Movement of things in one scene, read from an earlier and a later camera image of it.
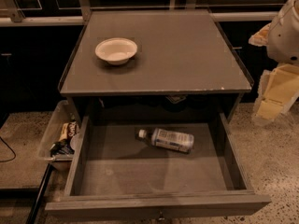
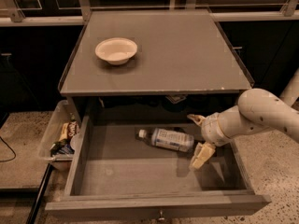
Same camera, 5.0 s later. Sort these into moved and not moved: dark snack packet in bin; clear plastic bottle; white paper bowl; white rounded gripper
Moved: white rounded gripper
Not moved: white paper bowl; dark snack packet in bin; clear plastic bottle
